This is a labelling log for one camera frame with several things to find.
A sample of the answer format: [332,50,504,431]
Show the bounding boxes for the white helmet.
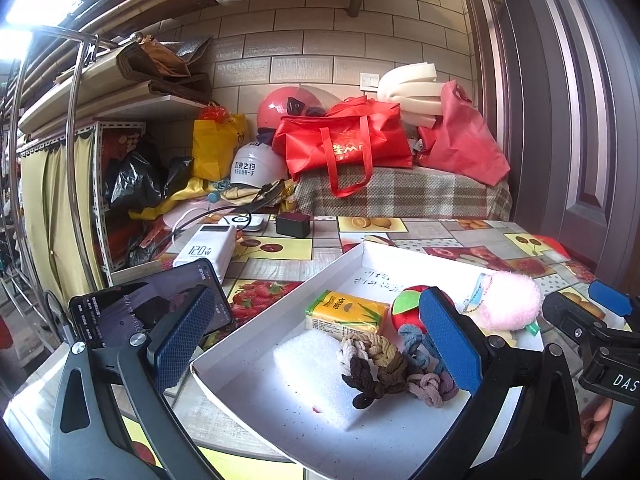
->
[229,142,292,189]

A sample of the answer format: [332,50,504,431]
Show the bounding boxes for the yellow green tissue pack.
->
[304,289,392,339]

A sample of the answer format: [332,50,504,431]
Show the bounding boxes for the yellow curtain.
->
[19,129,107,302]

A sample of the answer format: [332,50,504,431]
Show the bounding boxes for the folded cardboard pile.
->
[116,34,214,104]

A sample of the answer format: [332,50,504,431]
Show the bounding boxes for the metal tube rack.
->
[0,24,147,312]

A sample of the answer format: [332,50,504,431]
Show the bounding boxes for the white power bank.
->
[172,223,237,282]

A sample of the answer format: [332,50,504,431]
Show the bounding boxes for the white foam block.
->
[272,332,382,432]

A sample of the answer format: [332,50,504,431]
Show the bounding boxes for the white foam rolls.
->
[376,62,447,129]

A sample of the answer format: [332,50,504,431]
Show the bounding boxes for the yellow bag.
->
[192,102,250,182]

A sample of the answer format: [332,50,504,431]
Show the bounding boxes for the blue pink braided rope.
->
[396,323,459,409]

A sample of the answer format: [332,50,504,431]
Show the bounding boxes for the pink fluffy pouch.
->
[461,269,544,334]

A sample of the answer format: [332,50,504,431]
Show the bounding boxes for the black power adapter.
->
[274,212,312,239]

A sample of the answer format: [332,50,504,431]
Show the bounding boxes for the brown beige braided rope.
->
[337,332,409,412]

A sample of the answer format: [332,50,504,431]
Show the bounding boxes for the black plastic bag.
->
[102,137,194,212]

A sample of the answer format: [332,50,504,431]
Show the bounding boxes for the red tote bag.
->
[271,95,414,199]

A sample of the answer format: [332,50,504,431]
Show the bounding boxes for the black smartphone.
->
[68,257,235,349]

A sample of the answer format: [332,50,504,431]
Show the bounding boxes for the metal storage shelf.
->
[16,94,212,282]

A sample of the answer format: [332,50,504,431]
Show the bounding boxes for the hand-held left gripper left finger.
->
[48,284,221,480]

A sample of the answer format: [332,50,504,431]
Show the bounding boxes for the white round charger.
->
[219,213,267,234]

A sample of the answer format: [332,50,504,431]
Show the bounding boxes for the red apple soft toy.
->
[389,284,457,334]

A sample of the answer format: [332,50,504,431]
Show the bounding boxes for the person's right hand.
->
[582,399,615,456]

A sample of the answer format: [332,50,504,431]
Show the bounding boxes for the fruit print tablecloth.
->
[5,213,640,480]

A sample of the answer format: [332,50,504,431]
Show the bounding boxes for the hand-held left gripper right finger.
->
[419,287,584,480]

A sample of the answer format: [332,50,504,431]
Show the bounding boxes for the white cardboard box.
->
[190,239,547,480]

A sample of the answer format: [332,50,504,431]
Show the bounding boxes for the pink helmet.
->
[256,85,342,134]

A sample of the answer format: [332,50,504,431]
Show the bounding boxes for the plaid blanket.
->
[292,162,514,222]

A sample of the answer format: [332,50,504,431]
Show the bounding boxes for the red non-woven bag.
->
[416,79,512,187]

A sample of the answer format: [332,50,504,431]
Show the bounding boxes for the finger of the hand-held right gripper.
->
[542,290,640,409]
[588,279,640,332]

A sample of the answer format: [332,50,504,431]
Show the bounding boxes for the yellow cloth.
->
[129,179,297,219]

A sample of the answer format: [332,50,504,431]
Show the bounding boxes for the purple brown door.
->
[454,0,640,287]

